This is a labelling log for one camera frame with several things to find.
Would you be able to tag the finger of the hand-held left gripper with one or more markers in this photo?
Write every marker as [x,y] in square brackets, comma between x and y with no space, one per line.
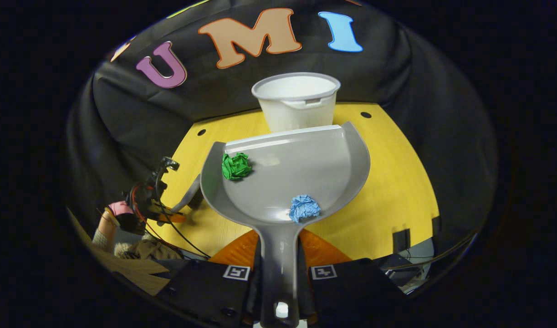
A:
[176,217]

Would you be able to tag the white ribbed garbage bin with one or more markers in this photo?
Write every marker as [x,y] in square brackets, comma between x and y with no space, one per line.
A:
[296,116]

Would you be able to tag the blue paper ball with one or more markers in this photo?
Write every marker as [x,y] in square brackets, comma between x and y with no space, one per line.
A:
[304,208]

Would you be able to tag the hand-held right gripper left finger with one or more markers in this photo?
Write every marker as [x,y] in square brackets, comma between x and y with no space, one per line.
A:
[205,291]

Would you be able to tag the black desk edge bracket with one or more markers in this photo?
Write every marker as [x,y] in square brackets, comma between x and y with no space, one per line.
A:
[401,240]
[436,225]

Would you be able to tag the green paper ball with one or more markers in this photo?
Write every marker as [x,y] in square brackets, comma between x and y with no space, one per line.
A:
[236,166]

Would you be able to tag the grey plastic dustpan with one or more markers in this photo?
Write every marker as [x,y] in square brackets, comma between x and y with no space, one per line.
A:
[296,173]

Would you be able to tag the black backdrop cloth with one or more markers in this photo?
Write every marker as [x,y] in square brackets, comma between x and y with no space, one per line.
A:
[442,114]

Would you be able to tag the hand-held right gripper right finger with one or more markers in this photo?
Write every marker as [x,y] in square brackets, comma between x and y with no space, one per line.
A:
[351,287]

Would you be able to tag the brown fleece-lined jacket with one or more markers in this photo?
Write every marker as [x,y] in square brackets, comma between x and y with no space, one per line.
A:
[150,250]

